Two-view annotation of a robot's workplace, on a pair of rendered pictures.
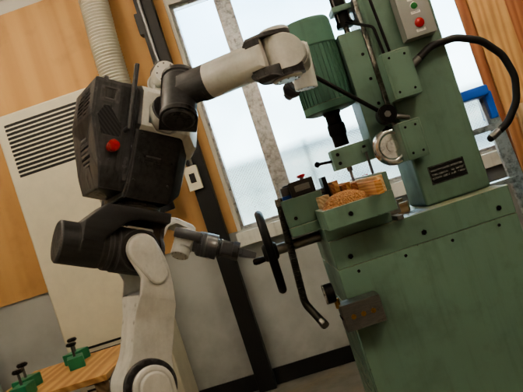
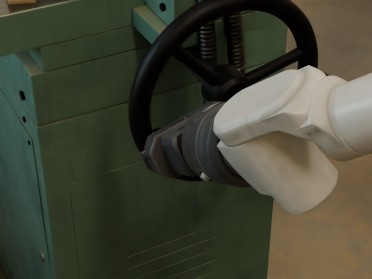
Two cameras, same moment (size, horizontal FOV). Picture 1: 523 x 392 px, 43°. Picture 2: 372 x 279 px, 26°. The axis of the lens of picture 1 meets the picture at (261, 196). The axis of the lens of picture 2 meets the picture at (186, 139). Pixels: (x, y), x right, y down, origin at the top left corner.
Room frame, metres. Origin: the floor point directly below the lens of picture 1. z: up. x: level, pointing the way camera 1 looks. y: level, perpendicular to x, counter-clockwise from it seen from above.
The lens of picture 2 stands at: (2.70, 0.83, 1.39)
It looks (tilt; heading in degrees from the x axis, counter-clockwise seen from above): 36 degrees down; 243
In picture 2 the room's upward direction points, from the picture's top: straight up
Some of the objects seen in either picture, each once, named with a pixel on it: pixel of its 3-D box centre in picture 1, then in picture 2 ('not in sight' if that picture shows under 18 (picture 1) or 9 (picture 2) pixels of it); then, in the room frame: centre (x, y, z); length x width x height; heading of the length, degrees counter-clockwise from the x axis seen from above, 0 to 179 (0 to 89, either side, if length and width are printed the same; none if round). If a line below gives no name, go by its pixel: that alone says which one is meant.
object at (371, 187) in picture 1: (359, 189); not in sight; (2.18, -0.31, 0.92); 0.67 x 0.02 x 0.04; 1
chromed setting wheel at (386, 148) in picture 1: (391, 146); not in sight; (2.12, -0.44, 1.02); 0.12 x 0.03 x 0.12; 91
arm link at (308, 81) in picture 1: (297, 72); not in sight; (1.89, -0.21, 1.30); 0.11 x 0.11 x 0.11; 1
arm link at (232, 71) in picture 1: (250, 65); not in sight; (1.63, -0.07, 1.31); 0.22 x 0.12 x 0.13; 67
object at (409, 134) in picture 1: (410, 139); not in sight; (2.09, -0.50, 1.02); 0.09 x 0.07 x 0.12; 1
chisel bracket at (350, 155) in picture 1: (352, 157); not in sight; (2.24, -0.33, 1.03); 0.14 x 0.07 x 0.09; 91
